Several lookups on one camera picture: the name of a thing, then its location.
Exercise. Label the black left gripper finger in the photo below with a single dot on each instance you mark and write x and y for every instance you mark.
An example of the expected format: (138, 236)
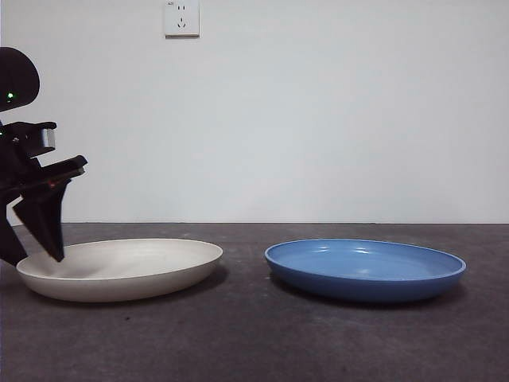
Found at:
(45, 215)
(10, 242)

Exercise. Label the white round plate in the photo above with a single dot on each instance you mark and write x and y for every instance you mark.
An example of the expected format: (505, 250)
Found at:
(131, 278)

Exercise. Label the blue round plate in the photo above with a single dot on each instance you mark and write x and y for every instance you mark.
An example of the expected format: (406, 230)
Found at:
(358, 278)

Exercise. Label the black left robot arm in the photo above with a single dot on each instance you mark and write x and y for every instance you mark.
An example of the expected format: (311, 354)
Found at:
(18, 75)

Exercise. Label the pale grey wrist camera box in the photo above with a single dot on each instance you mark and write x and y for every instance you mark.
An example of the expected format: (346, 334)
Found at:
(49, 137)

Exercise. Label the white wall socket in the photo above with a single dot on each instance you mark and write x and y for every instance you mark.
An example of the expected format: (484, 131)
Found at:
(182, 20)

